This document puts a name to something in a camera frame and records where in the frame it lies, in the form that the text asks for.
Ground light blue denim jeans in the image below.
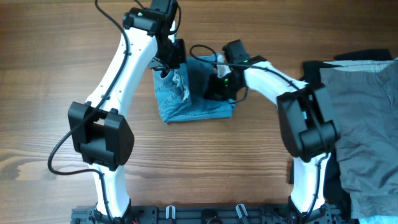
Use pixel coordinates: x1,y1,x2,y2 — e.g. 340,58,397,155
153,57,236,123

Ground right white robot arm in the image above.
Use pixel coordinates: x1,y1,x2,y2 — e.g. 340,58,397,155
211,57,340,223

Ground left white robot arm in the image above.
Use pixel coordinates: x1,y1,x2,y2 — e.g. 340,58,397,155
68,2,185,223

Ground grey garment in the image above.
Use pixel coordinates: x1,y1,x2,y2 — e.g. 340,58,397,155
319,58,398,219

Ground black garment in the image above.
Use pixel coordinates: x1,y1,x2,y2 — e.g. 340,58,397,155
287,49,393,215

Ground right white rail clip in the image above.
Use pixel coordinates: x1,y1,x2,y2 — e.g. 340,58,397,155
235,203,248,219

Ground white rail clip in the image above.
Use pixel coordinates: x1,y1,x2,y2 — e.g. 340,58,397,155
165,205,176,220
235,203,248,219

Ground left white rail clip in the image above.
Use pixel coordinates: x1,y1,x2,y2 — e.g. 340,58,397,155
165,205,176,220

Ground black mounting rail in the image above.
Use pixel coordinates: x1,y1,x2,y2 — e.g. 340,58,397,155
70,203,350,224

